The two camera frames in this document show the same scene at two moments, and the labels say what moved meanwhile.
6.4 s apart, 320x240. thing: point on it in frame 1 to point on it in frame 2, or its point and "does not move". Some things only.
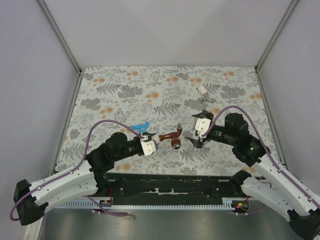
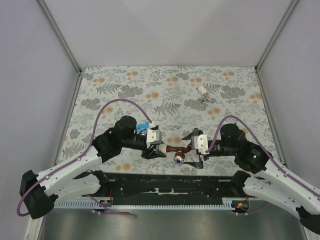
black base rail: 172,189 does not move
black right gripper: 198,143 to 199,164
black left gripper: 149,136 to 153,153
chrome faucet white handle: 204,90 does not move
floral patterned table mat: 111,102 does not move
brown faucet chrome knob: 176,142 to 179,157
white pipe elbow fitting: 157,138 to 162,147
